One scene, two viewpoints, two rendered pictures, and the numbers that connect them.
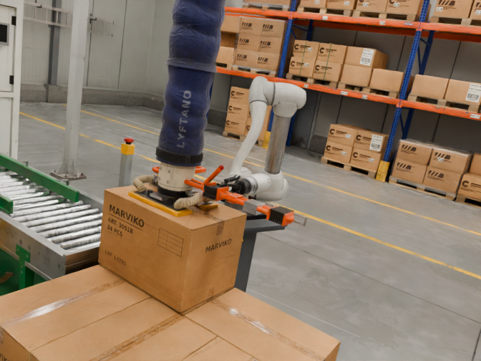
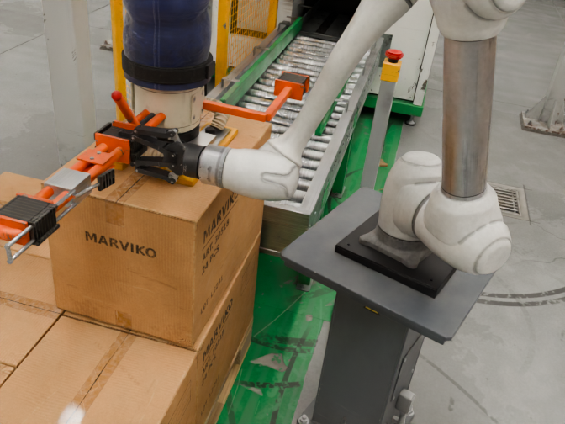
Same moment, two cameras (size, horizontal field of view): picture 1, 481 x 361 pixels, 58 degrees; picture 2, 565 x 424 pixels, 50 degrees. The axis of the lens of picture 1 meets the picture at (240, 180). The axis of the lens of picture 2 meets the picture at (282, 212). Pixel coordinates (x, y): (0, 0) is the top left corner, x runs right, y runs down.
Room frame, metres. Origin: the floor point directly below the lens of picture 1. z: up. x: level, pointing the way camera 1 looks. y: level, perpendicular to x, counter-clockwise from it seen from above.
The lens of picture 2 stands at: (1.79, -1.17, 1.73)
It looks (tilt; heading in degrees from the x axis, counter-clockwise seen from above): 33 degrees down; 68
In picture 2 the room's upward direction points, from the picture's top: 7 degrees clockwise
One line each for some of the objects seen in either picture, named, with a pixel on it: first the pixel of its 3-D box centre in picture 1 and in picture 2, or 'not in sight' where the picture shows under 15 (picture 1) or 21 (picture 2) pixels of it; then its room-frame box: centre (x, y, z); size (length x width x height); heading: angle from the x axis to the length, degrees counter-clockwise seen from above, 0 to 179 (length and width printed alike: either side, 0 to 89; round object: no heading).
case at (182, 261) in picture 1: (170, 238); (171, 209); (2.03, 0.30, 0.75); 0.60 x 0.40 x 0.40; 56
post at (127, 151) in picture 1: (121, 210); (369, 173); (2.97, 0.82, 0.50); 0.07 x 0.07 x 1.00; 57
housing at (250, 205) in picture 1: (253, 206); (68, 188); (1.77, -0.08, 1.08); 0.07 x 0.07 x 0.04; 56
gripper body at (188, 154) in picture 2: (238, 188); (183, 158); (2.01, 0.00, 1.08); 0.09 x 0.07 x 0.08; 147
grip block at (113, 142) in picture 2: (215, 191); (121, 141); (1.88, 0.10, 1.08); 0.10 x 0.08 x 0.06; 146
